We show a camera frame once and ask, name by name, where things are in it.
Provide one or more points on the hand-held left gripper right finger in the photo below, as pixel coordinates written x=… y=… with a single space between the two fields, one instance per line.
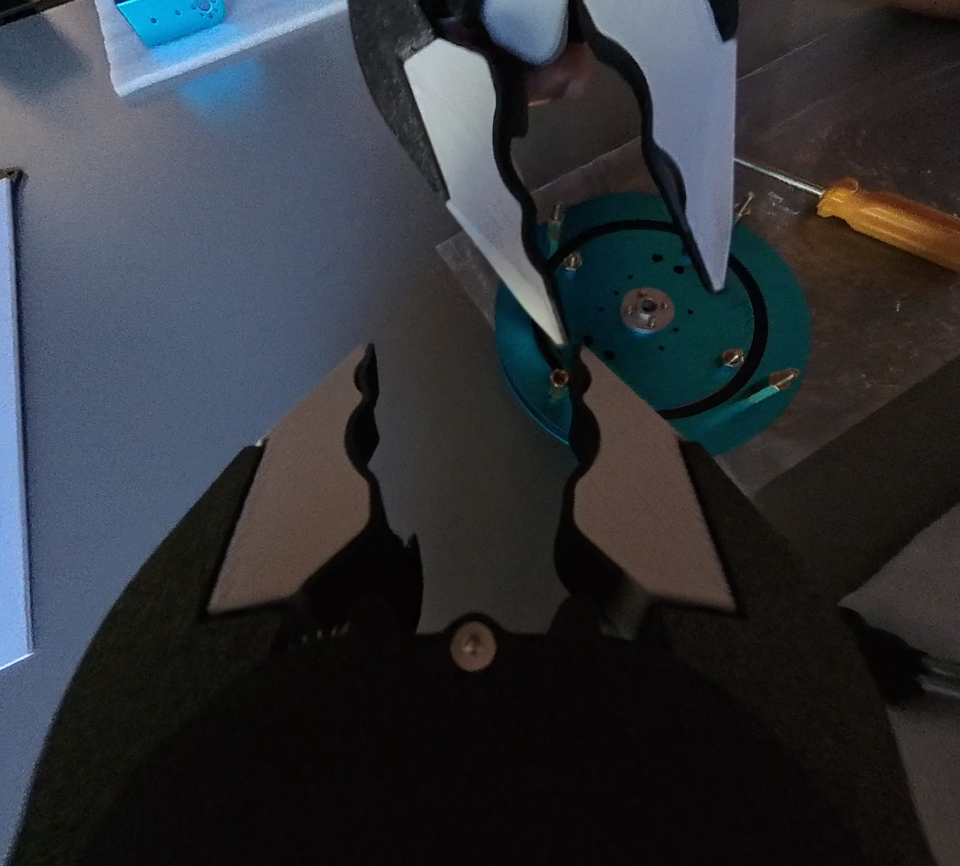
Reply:
x=645 y=506

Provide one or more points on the person's right hand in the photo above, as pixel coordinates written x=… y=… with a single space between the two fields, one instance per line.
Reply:
x=562 y=82

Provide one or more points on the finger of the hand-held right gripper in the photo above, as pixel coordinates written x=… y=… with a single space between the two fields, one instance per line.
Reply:
x=465 y=153
x=690 y=93

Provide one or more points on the blue round metal turntable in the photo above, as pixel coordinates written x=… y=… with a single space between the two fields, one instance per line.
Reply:
x=675 y=374

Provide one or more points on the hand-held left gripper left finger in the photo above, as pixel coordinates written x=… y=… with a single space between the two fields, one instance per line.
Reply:
x=300 y=506

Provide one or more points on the large clear plastic bag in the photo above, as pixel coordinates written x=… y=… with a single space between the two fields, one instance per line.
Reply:
x=862 y=326

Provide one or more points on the white foam sheet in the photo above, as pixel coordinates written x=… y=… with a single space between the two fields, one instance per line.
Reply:
x=225 y=40

